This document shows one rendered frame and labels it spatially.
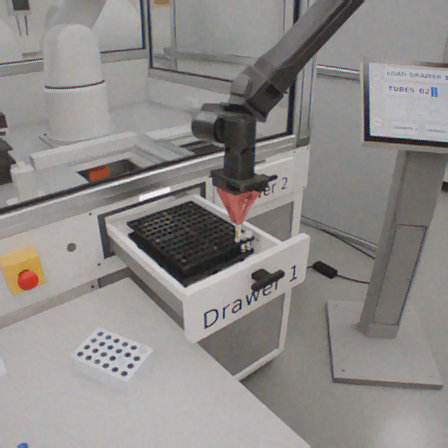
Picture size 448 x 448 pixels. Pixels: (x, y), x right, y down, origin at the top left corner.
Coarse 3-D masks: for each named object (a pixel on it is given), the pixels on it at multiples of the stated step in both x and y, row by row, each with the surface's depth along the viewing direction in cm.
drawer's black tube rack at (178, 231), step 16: (176, 208) 95; (192, 208) 94; (128, 224) 88; (144, 224) 87; (160, 224) 87; (176, 224) 88; (192, 224) 88; (208, 224) 88; (224, 224) 87; (144, 240) 87; (160, 240) 82; (176, 240) 82; (192, 240) 82; (208, 240) 82; (224, 240) 82; (160, 256) 82; (176, 256) 77; (192, 256) 77; (224, 256) 82; (240, 256) 82; (176, 272) 77; (192, 272) 77; (208, 272) 78
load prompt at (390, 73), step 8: (384, 72) 126; (392, 72) 126; (400, 72) 125; (408, 72) 125; (416, 72) 125; (424, 72) 124; (432, 72) 124; (440, 72) 124; (400, 80) 125; (408, 80) 124; (416, 80) 124; (424, 80) 124; (432, 80) 123; (440, 80) 123
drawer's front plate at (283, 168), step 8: (280, 160) 115; (288, 160) 115; (256, 168) 109; (264, 168) 110; (272, 168) 112; (280, 168) 115; (288, 168) 117; (280, 176) 116; (288, 176) 118; (272, 184) 115; (280, 184) 117; (288, 184) 120; (216, 192) 103; (280, 192) 119; (288, 192) 121; (216, 200) 104; (256, 200) 113; (264, 200) 115; (224, 208) 106
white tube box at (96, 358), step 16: (96, 336) 71; (112, 336) 72; (80, 352) 68; (96, 352) 69; (112, 352) 68; (128, 352) 68; (80, 368) 67; (96, 368) 65; (112, 368) 65; (128, 368) 65; (144, 368) 67; (112, 384) 65; (128, 384) 63
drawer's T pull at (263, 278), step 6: (258, 270) 71; (264, 270) 71; (252, 276) 70; (258, 276) 69; (264, 276) 69; (270, 276) 69; (276, 276) 69; (282, 276) 70; (258, 282) 67; (264, 282) 68; (270, 282) 69; (252, 288) 67; (258, 288) 67
